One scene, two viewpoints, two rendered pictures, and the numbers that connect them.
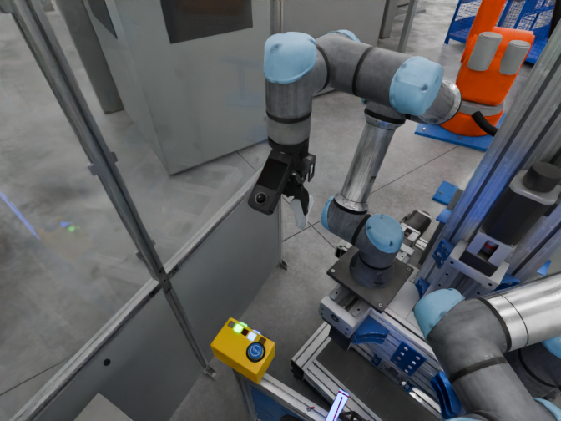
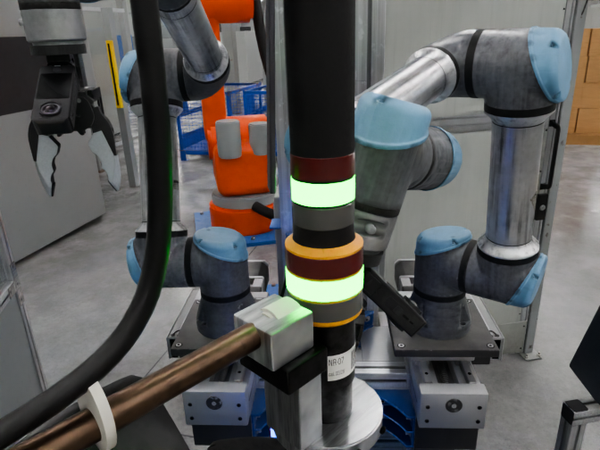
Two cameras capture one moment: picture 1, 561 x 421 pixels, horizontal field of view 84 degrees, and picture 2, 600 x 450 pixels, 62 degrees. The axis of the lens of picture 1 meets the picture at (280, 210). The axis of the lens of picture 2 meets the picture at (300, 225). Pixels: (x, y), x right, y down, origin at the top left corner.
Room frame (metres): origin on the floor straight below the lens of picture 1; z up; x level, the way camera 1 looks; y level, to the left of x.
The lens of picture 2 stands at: (-0.29, 0.20, 1.68)
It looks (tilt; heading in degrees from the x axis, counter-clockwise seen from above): 21 degrees down; 320
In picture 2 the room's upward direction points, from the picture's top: 2 degrees counter-clockwise
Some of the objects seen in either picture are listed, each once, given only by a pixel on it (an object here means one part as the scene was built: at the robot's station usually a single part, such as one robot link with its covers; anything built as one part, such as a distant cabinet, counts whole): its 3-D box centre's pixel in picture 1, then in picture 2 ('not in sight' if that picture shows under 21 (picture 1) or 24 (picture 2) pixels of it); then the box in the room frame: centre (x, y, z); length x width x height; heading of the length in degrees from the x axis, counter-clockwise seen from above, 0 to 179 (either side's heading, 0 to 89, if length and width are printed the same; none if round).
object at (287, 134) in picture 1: (286, 124); (52, 29); (0.48, -0.01, 1.70); 0.08 x 0.08 x 0.05
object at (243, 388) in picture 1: (249, 400); not in sight; (0.37, 0.14, 0.39); 0.04 x 0.04 x 0.78; 60
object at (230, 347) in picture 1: (244, 350); not in sight; (0.36, 0.11, 1.02); 0.16 x 0.10 x 0.11; 60
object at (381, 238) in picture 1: (379, 239); (219, 259); (0.63, -0.31, 1.20); 0.13 x 0.12 x 0.14; 49
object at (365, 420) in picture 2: not in sight; (314, 364); (-0.10, 0.04, 1.50); 0.09 x 0.07 x 0.10; 95
